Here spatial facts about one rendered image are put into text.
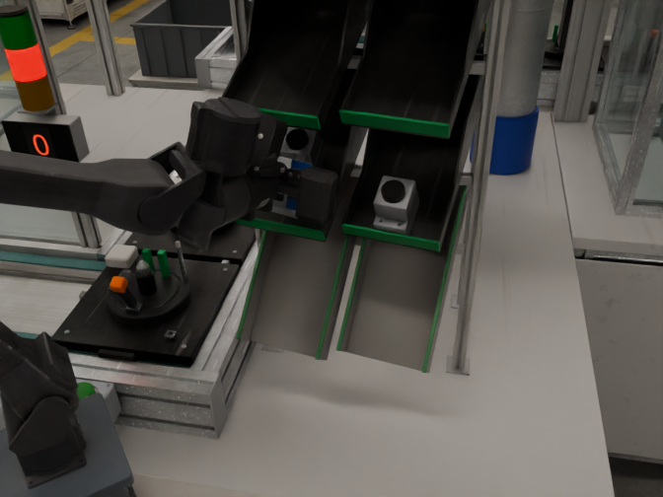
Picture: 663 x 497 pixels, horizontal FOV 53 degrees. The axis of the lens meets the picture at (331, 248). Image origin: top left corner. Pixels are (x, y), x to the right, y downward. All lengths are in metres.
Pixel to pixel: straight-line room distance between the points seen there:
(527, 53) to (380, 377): 0.84
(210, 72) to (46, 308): 1.17
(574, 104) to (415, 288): 1.16
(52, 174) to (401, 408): 0.68
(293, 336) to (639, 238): 0.86
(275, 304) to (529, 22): 0.90
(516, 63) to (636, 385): 0.84
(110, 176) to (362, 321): 0.49
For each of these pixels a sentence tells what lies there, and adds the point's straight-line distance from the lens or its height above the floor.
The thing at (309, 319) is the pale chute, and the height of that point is 1.03.
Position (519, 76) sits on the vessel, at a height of 1.11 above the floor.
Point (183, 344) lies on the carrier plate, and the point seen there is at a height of 0.97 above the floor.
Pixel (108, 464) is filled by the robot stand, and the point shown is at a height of 1.06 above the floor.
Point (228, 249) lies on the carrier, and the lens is 1.26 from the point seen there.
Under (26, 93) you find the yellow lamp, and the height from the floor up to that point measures 1.29.
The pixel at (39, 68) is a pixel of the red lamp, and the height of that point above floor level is 1.33.
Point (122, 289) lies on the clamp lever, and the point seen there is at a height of 1.06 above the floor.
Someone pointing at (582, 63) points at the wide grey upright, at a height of 1.03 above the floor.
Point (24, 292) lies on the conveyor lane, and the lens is 1.37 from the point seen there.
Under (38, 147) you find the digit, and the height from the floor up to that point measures 1.20.
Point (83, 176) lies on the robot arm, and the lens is 0.64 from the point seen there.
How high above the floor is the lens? 1.69
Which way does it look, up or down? 36 degrees down
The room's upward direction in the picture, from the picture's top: 2 degrees counter-clockwise
